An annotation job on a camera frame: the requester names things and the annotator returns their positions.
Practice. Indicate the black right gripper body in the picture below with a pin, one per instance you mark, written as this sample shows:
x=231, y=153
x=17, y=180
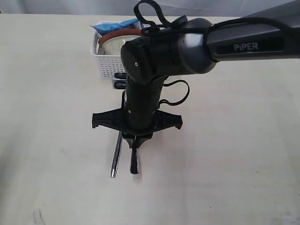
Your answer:
x=115, y=119

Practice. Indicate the silver table knife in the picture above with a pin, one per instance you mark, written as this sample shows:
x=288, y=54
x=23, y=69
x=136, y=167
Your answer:
x=116, y=156

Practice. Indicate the silver fork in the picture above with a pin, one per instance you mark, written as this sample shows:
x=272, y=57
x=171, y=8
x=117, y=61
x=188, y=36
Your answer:
x=134, y=159

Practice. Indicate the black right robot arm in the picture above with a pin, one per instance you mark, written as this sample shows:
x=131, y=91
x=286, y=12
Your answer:
x=185, y=47

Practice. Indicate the white perforated plastic basket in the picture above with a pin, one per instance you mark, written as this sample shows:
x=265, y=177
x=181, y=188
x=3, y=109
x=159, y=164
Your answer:
x=107, y=65

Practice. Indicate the speckled grey ceramic bowl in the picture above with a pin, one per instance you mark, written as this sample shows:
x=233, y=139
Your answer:
x=113, y=46

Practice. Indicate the brown plate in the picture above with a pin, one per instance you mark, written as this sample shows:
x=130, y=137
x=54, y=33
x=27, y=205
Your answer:
x=119, y=33

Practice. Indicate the blue snack packet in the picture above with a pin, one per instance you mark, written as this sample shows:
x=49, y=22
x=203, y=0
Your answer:
x=106, y=27

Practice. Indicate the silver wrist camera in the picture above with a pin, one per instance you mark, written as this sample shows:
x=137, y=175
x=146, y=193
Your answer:
x=119, y=80

